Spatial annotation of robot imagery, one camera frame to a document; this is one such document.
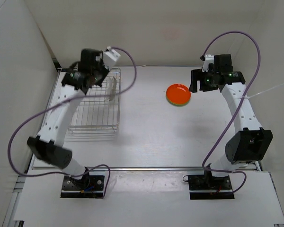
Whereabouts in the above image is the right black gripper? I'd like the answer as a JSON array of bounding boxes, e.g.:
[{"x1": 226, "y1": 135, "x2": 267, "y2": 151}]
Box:
[{"x1": 189, "y1": 68, "x2": 218, "y2": 93}]

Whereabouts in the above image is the orange plate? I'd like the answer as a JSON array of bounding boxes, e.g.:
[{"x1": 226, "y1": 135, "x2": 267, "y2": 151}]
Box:
[{"x1": 166, "y1": 84, "x2": 191, "y2": 98}]

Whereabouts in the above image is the green plate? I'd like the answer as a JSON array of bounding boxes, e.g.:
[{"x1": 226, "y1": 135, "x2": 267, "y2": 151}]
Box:
[{"x1": 166, "y1": 96, "x2": 190, "y2": 106}]

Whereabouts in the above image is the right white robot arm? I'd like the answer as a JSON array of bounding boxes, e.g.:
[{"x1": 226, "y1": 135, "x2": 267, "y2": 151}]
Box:
[{"x1": 189, "y1": 54, "x2": 273, "y2": 189}]

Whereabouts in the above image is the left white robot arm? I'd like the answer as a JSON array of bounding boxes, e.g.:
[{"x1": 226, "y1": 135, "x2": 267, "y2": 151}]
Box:
[{"x1": 27, "y1": 47, "x2": 120, "y2": 189}]

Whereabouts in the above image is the clear glass plate left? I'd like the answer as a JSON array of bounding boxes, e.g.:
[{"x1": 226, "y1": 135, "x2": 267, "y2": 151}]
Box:
[{"x1": 106, "y1": 78, "x2": 114, "y2": 101}]

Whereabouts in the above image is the white zip tie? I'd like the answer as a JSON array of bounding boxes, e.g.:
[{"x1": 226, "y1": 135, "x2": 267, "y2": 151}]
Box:
[{"x1": 239, "y1": 83, "x2": 284, "y2": 99}]

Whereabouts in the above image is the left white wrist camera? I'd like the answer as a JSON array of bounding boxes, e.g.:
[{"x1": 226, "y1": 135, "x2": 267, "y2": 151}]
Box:
[{"x1": 102, "y1": 46, "x2": 121, "y2": 70}]

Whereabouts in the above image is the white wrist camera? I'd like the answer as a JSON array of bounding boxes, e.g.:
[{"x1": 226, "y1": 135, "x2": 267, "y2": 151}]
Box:
[
  {"x1": 102, "y1": 46, "x2": 121, "y2": 70},
  {"x1": 200, "y1": 54, "x2": 214, "y2": 72}
]

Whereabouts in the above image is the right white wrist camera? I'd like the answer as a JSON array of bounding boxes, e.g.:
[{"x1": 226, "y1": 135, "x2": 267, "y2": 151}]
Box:
[{"x1": 200, "y1": 54, "x2": 214, "y2": 72}]

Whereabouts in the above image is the metal wire dish rack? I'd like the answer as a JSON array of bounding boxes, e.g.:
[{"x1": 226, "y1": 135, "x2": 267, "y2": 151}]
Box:
[{"x1": 69, "y1": 68, "x2": 121, "y2": 133}]

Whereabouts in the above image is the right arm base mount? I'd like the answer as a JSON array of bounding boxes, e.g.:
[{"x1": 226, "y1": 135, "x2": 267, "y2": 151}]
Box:
[{"x1": 182, "y1": 171, "x2": 235, "y2": 200}]

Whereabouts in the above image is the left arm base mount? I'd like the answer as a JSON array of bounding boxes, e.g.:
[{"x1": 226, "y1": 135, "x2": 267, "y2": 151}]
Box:
[{"x1": 60, "y1": 171, "x2": 106, "y2": 199}]

